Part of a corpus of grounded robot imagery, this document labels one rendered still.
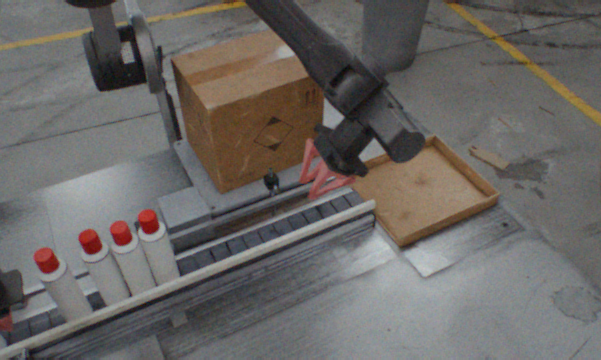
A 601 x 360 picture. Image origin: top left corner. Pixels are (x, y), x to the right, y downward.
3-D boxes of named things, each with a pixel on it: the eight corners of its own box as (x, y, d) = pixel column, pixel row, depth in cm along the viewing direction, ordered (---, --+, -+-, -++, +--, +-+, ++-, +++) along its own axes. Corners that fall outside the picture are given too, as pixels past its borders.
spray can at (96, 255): (107, 313, 100) (74, 251, 86) (102, 293, 104) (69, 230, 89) (133, 302, 102) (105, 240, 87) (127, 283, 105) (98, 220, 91)
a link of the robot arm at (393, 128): (363, 47, 71) (319, 89, 73) (404, 92, 63) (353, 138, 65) (401, 90, 79) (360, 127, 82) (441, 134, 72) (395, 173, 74)
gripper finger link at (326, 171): (300, 203, 80) (337, 160, 76) (284, 173, 84) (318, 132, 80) (330, 211, 84) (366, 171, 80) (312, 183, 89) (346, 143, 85)
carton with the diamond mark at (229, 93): (220, 195, 127) (206, 109, 108) (187, 141, 142) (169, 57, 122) (322, 155, 138) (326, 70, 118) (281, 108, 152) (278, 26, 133)
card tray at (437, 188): (399, 248, 118) (402, 237, 115) (342, 178, 134) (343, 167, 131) (496, 204, 128) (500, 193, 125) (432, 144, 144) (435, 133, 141)
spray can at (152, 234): (159, 293, 104) (136, 230, 89) (152, 274, 107) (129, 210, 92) (183, 283, 105) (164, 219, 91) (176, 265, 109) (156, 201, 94)
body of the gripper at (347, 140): (335, 171, 76) (367, 134, 73) (309, 130, 82) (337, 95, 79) (363, 181, 80) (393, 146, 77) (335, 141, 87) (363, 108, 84)
